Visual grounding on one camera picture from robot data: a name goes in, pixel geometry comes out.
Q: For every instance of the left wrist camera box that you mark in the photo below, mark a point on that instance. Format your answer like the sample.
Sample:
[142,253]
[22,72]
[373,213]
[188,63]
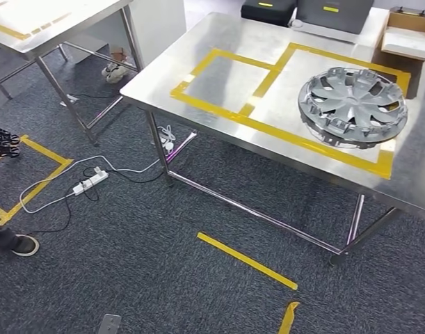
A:
[109,324]

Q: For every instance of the stainless steel workbench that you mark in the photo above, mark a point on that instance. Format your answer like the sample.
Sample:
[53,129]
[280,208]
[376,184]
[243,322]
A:
[156,92]

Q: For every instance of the silver plastic wheel hubcap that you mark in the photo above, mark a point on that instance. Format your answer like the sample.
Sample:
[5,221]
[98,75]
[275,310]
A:
[351,103]

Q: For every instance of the white power strip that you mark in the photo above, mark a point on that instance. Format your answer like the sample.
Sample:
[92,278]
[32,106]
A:
[90,182]

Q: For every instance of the dark grey laptop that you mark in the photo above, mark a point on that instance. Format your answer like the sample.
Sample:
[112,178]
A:
[337,20]

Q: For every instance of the black case with yellow label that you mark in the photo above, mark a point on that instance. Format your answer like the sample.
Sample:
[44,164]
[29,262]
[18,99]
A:
[268,16]

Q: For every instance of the black flat device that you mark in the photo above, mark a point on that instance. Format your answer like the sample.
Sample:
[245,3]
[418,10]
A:
[408,11]

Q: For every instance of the yellow floor tape strip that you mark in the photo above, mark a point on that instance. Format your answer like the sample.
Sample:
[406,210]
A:
[247,260]
[287,320]

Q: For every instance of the small white round device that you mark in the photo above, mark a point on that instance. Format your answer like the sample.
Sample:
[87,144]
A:
[296,23]

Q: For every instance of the flat white floor plate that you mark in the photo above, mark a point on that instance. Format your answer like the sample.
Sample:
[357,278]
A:
[69,100]

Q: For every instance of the yellow tape on workbench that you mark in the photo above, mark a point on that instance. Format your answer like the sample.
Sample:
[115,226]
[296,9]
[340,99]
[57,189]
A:
[285,133]

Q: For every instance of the open cardboard box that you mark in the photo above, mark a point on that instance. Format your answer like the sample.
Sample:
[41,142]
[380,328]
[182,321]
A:
[407,22]

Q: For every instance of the white desk with steel legs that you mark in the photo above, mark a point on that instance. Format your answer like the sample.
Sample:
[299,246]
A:
[59,23]

